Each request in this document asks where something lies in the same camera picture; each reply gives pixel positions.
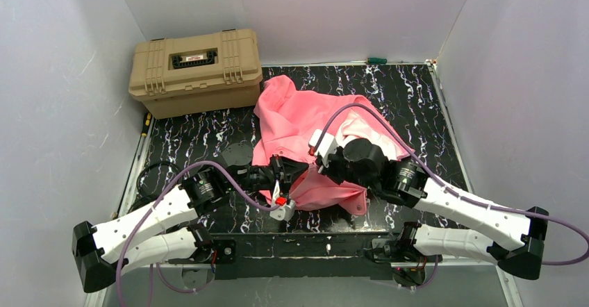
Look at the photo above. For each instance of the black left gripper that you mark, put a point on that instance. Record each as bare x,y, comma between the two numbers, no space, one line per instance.
283,169

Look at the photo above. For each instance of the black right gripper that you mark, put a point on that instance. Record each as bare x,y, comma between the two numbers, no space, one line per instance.
333,167

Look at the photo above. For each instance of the pink zip-up jacket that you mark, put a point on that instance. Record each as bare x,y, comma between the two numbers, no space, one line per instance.
289,118

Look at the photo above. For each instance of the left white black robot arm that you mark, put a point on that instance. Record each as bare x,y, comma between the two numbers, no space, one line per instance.
160,229

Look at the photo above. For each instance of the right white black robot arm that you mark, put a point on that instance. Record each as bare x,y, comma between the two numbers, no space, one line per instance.
512,241

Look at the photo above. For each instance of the tan plastic tool case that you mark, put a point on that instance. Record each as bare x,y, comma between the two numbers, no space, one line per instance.
181,76

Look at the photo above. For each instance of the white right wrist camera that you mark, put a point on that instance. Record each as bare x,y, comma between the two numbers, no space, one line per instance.
326,146

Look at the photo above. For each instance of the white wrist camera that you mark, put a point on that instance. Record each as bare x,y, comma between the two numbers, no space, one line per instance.
326,146
284,206

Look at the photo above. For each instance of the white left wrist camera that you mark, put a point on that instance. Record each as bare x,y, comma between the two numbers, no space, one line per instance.
284,206

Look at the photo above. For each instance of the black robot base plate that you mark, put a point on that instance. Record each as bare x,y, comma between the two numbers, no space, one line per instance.
298,255

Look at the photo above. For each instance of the yellow black handled screwdriver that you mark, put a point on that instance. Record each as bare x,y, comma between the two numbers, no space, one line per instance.
146,124

